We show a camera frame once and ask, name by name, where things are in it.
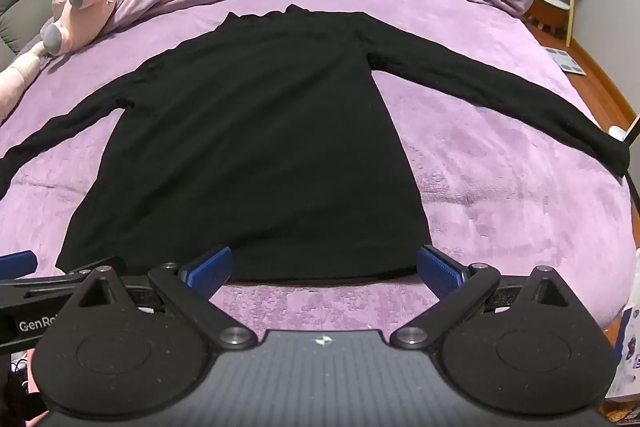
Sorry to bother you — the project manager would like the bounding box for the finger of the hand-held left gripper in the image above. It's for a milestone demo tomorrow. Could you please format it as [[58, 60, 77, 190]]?
[[0, 250, 39, 281], [0, 264, 127, 297]]

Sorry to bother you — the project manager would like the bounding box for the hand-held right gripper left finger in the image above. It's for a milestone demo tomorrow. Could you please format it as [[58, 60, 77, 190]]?
[[75, 245, 258, 351]]

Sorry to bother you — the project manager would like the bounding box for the bed with purple sheet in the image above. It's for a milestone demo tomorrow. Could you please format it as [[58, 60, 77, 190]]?
[[0, 0, 637, 333]]

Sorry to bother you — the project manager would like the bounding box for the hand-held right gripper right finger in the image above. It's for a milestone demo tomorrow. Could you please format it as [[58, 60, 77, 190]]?
[[389, 245, 571, 351]]

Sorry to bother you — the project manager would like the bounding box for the white bathroom scale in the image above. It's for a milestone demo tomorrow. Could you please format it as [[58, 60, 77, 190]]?
[[547, 47, 587, 76]]

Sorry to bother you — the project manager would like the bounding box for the pink plush toy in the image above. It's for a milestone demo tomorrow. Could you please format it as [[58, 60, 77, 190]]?
[[0, 0, 120, 120]]

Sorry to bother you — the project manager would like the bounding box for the black long-sleeved sweater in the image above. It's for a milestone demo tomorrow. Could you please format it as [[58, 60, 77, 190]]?
[[0, 4, 632, 284]]

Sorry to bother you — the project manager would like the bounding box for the round wooden stool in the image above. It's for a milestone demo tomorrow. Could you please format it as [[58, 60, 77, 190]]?
[[528, 0, 572, 34]]

